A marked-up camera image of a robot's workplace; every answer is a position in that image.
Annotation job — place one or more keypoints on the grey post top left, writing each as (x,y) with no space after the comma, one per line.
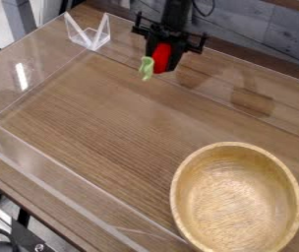
(20,16)

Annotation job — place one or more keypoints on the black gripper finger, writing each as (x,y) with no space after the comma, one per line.
(152,43)
(178,50)

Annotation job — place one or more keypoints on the clear acrylic tray walls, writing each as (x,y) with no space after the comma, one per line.
(93,138)

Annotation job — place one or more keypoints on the wooden bowl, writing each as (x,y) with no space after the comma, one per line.
(236,199)

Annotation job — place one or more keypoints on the red plush strawberry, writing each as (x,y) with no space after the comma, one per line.
(156,64)

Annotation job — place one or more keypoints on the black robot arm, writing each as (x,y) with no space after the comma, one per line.
(176,15)

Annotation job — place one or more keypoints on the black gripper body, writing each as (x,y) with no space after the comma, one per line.
(146,26)

